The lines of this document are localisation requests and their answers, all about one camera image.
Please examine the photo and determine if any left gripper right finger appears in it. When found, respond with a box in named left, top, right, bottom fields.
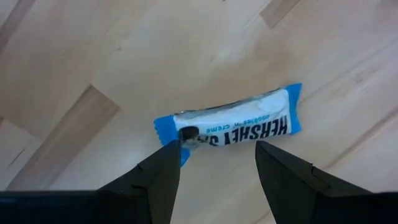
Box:
left=254, top=139, right=374, bottom=224

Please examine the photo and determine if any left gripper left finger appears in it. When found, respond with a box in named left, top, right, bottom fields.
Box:
left=96, top=139, right=182, bottom=224

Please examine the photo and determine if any white blue candy bar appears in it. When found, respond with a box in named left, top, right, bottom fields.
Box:
left=153, top=82, right=303, bottom=167

